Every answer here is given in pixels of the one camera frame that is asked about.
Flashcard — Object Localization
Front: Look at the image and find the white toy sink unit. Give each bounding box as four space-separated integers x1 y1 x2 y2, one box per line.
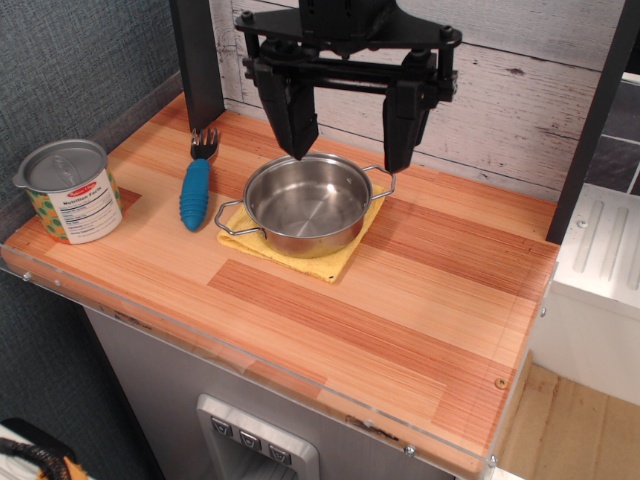
527 72 640 407

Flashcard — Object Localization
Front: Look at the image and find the clear acrylic edge guard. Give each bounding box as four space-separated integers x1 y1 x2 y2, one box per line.
4 236 557 479

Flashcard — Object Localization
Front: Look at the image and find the blue handled toy fork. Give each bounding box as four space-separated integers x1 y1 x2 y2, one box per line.
179 128 219 231

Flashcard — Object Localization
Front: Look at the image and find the black right frame post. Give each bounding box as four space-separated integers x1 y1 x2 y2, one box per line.
546 0 639 245

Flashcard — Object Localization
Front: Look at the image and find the toy food can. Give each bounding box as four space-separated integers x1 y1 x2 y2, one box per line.
13 139 123 245

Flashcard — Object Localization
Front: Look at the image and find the black and orange object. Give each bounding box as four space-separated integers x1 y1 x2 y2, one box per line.
1 418 91 480

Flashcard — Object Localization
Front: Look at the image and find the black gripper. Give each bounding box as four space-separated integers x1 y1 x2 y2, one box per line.
235 1 462 173

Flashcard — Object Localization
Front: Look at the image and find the black frame post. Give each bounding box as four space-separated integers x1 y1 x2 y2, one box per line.
546 0 639 245
169 0 225 130

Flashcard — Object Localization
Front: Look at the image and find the black left frame post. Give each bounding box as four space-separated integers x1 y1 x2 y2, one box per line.
169 0 225 130

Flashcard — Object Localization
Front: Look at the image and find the yellow cloth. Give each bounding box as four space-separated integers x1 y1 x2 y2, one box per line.
217 198 385 284

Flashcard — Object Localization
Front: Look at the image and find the stainless steel pot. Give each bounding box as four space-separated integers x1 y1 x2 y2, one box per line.
214 153 396 259

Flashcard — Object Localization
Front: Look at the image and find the grey cabinet with dispenser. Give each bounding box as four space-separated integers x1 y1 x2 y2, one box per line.
87 310 451 479

